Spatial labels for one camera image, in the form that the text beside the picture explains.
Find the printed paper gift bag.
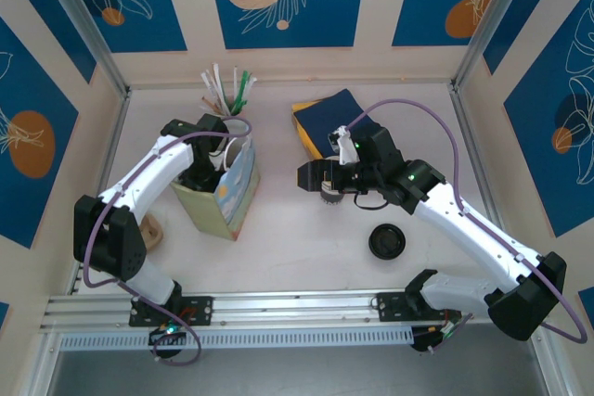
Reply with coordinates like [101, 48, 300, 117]
[169, 120, 261, 242]

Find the pink straw holder cup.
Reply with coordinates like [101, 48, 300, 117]
[227, 113, 251, 137]

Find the black plastic cup lid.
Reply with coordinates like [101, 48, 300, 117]
[368, 223, 408, 261]

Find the navy blue paper napkin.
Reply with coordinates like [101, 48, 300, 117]
[293, 87, 373, 160]

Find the beige pulp cup carrier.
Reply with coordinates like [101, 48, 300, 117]
[138, 215, 164, 251]

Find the green and white wrapped straw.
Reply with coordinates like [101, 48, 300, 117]
[236, 73, 257, 113]

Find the grey metal panel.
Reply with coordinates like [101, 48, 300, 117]
[44, 324, 565, 396]

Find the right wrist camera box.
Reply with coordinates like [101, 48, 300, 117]
[326, 123, 359, 166]

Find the thin black right gripper cable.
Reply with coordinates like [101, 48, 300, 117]
[353, 191, 389, 211]

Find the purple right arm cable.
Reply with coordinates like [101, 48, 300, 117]
[345, 97, 587, 355]

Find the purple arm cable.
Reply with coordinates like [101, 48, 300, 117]
[345, 97, 587, 355]
[79, 117, 254, 366]

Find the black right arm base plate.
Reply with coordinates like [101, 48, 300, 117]
[373, 291, 461, 324]

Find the aluminium front rail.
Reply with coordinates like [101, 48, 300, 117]
[39, 283, 551, 335]

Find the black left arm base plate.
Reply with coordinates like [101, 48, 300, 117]
[128, 295, 214, 328]

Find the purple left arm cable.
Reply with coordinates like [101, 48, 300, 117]
[79, 117, 254, 366]

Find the white slotted cable duct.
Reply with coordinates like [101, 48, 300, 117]
[58, 326, 415, 352]

